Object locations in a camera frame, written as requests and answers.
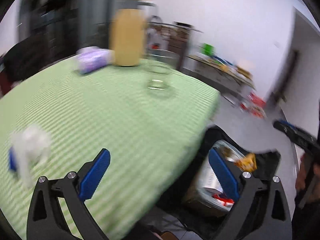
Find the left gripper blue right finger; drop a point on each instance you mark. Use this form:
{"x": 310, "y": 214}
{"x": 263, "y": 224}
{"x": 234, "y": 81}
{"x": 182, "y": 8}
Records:
{"x": 226, "y": 179}

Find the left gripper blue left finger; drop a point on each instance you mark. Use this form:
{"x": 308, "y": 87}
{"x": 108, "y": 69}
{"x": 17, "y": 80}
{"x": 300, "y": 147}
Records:
{"x": 91, "y": 173}

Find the white blue milk carton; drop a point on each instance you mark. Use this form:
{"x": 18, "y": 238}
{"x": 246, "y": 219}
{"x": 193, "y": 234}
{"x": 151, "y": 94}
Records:
{"x": 205, "y": 181}

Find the black trash bin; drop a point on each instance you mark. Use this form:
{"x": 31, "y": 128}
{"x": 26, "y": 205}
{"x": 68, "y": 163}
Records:
{"x": 260, "y": 209}

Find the person's right hand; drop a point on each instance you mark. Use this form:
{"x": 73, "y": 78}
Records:
{"x": 301, "y": 177}

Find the yellow snack bag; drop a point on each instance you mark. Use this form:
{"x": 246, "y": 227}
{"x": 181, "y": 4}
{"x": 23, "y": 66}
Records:
{"x": 247, "y": 164}

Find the white plastic bag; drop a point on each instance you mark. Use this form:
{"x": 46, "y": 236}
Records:
{"x": 28, "y": 147}

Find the red boxes on floor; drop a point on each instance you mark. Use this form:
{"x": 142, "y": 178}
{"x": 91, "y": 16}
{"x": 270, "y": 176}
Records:
{"x": 253, "y": 105}

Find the green checkered tablecloth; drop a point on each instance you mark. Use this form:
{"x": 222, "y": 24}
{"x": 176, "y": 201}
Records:
{"x": 151, "y": 138}

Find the cluttered side table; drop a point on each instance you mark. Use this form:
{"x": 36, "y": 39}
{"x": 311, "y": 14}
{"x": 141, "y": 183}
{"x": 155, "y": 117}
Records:
{"x": 219, "y": 74}

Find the purple tissue pack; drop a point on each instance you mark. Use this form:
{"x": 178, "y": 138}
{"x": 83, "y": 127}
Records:
{"x": 90, "y": 59}

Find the clear drinking glass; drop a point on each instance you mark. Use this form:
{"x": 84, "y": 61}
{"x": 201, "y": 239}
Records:
{"x": 160, "y": 65}

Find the brown cabinet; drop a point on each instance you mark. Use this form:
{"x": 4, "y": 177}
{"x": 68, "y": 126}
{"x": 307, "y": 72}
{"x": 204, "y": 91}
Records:
{"x": 179, "y": 38}

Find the folding drying rack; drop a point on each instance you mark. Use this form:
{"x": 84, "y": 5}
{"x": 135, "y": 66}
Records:
{"x": 158, "y": 32}

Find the yellow thermos jug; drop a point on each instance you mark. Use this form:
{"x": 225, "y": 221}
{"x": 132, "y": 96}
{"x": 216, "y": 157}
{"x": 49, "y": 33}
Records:
{"x": 127, "y": 37}

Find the dark glass sliding door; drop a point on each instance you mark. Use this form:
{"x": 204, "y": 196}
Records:
{"x": 67, "y": 25}

